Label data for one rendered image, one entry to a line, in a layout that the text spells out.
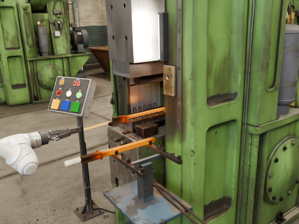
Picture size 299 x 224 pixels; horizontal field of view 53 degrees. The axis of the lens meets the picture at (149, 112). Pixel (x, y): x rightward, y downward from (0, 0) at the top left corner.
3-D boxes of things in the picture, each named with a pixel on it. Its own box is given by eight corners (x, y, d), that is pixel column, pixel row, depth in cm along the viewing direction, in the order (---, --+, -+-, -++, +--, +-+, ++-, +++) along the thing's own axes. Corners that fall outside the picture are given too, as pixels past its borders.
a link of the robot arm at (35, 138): (32, 152, 160) (43, 149, 163) (30, 136, 157) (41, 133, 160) (27, 146, 167) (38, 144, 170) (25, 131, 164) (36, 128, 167)
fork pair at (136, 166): (141, 173, 133) (141, 169, 132) (134, 169, 137) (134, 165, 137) (181, 159, 145) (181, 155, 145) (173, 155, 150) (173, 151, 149)
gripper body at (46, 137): (38, 142, 169) (54, 138, 175) (42, 147, 163) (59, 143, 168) (36, 130, 167) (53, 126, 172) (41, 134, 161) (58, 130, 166)
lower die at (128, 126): (132, 133, 192) (131, 120, 190) (116, 125, 208) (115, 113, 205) (181, 119, 216) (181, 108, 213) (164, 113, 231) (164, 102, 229)
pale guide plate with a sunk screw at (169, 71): (173, 96, 171) (172, 66, 166) (163, 94, 178) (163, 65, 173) (175, 95, 172) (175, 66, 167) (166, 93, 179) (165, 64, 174)
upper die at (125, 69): (130, 78, 182) (129, 62, 179) (113, 74, 197) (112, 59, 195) (182, 70, 205) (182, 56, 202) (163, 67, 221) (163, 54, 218)
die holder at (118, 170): (139, 207, 191) (137, 142, 178) (111, 183, 220) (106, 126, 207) (203, 179, 222) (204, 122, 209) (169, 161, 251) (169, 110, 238)
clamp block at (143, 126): (143, 138, 183) (143, 128, 181) (135, 134, 189) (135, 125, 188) (159, 134, 190) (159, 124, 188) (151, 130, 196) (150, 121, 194)
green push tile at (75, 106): (77, 112, 218) (80, 102, 219) (70, 111, 222) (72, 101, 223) (79, 113, 220) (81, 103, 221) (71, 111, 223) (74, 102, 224)
